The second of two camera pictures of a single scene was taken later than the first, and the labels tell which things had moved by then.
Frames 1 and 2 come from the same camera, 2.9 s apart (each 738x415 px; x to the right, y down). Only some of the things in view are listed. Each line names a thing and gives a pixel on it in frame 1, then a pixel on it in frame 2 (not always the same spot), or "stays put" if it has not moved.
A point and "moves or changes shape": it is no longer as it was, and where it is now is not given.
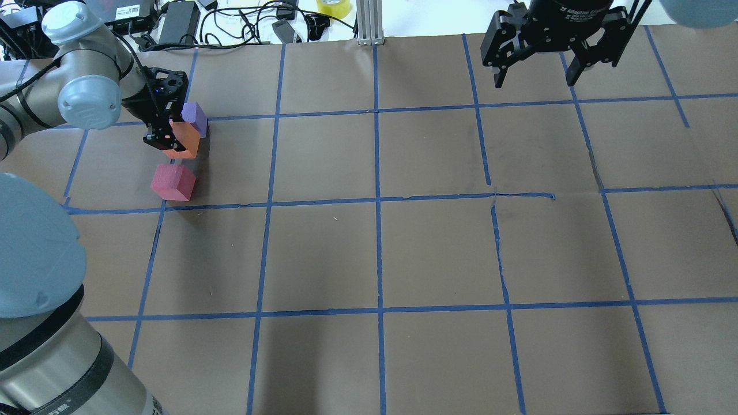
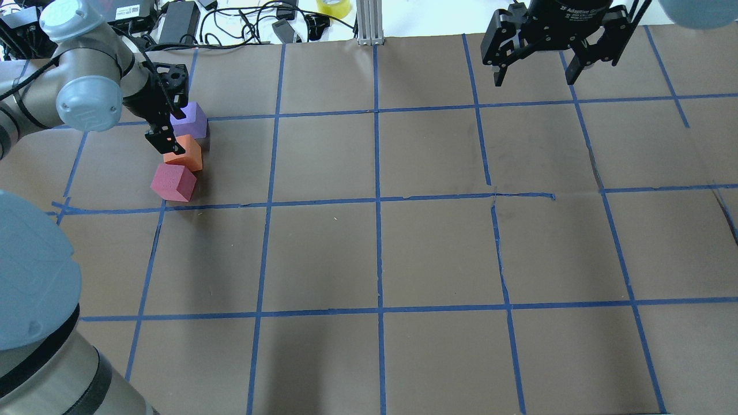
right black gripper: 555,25 stays put
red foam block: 173,182 stays put
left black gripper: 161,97 stays put
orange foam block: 189,137 moves or changes shape
